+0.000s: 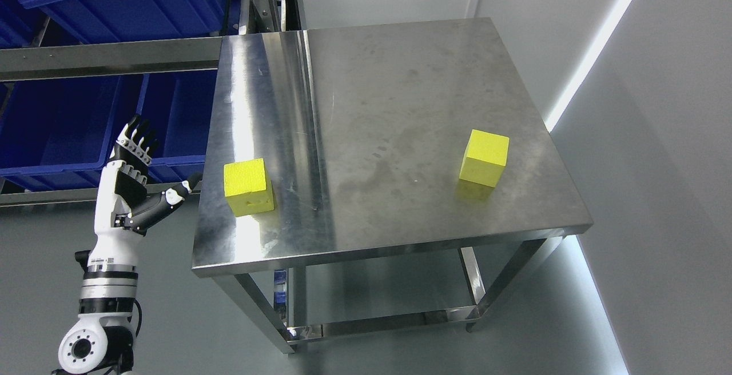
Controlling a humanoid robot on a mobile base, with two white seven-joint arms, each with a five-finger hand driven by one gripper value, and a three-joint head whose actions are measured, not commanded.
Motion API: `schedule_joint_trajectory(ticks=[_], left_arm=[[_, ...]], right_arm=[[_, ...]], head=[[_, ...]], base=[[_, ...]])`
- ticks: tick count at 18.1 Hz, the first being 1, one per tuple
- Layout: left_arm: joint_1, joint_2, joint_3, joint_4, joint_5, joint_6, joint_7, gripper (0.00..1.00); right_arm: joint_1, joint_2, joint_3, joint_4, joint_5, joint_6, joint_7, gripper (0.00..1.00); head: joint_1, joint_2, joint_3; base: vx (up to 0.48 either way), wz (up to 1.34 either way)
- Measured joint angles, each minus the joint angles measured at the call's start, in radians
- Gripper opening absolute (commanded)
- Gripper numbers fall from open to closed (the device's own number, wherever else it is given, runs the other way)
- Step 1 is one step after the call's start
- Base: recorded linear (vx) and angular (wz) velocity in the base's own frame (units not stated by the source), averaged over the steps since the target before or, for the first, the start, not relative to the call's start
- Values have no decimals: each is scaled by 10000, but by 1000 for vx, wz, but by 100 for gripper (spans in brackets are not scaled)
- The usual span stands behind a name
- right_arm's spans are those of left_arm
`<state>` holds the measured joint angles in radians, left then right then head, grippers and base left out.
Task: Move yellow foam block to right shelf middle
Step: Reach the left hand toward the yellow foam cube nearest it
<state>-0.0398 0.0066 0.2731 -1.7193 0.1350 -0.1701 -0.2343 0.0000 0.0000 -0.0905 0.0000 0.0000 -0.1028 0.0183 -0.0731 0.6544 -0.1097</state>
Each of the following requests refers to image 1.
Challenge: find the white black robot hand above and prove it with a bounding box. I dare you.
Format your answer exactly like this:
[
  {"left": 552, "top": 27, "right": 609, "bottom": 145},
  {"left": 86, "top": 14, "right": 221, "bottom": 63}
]
[{"left": 87, "top": 114, "right": 203, "bottom": 272}]

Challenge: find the yellow foam block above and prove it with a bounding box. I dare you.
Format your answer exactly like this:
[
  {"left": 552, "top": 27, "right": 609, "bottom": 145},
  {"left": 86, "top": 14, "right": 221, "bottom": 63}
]
[
  {"left": 223, "top": 158, "right": 275, "bottom": 218},
  {"left": 459, "top": 129, "right": 510, "bottom": 188}
]

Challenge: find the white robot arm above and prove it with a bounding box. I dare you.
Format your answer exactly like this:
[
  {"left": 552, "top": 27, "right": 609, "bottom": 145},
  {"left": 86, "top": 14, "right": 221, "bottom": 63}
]
[{"left": 52, "top": 250, "right": 142, "bottom": 374}]

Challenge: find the blue plastic bin left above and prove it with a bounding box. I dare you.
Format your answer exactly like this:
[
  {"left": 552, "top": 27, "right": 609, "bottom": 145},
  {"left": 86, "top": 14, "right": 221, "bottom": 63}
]
[{"left": 1, "top": 74, "right": 144, "bottom": 191}]

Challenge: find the blue plastic bin right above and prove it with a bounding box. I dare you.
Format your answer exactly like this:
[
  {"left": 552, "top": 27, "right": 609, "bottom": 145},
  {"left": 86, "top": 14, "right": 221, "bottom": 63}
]
[{"left": 137, "top": 70, "right": 217, "bottom": 183}]

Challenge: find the stainless steel table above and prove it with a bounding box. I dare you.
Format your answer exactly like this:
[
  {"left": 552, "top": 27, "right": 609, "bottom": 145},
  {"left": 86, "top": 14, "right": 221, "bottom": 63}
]
[{"left": 192, "top": 18, "right": 593, "bottom": 354}]

